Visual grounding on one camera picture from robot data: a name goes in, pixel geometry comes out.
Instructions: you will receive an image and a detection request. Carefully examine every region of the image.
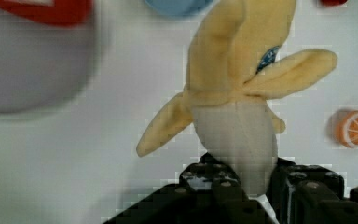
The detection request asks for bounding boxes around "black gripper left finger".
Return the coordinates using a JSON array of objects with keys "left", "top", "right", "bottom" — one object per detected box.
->
[{"left": 103, "top": 153, "right": 274, "bottom": 224}]

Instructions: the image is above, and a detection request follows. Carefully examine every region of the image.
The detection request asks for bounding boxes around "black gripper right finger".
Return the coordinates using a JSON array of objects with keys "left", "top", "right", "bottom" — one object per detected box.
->
[{"left": 267, "top": 158, "right": 358, "bottom": 224}]

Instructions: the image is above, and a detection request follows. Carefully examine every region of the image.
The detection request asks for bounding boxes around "yellow plush banana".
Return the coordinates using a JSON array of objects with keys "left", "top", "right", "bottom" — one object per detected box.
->
[{"left": 136, "top": 0, "right": 337, "bottom": 197}]

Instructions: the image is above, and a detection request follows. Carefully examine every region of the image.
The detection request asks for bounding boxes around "orange slice toy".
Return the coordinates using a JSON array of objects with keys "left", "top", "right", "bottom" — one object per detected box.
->
[{"left": 333, "top": 110, "right": 358, "bottom": 148}]

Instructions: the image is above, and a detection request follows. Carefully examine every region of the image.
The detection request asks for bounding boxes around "blue bowl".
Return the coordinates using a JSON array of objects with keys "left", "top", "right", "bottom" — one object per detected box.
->
[{"left": 145, "top": 0, "right": 213, "bottom": 17}]

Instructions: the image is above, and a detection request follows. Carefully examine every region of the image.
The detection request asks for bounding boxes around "red strawberry toy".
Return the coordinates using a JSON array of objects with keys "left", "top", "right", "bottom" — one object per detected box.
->
[{"left": 320, "top": 0, "right": 348, "bottom": 7}]

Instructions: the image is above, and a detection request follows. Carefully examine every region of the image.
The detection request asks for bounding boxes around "red plush ketchup bottle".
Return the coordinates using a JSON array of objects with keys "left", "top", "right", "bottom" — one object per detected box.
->
[{"left": 0, "top": 0, "right": 93, "bottom": 27}]

